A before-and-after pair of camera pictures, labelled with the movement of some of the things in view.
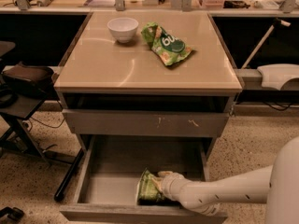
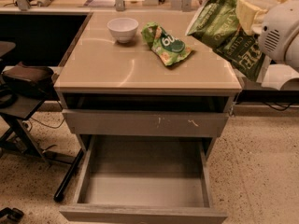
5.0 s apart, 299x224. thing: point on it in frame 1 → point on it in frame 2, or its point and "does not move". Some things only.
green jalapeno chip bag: (149, 193) → (218, 24)
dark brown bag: (28, 80) does not move
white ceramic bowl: (122, 28) does not move
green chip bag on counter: (169, 49) does not move
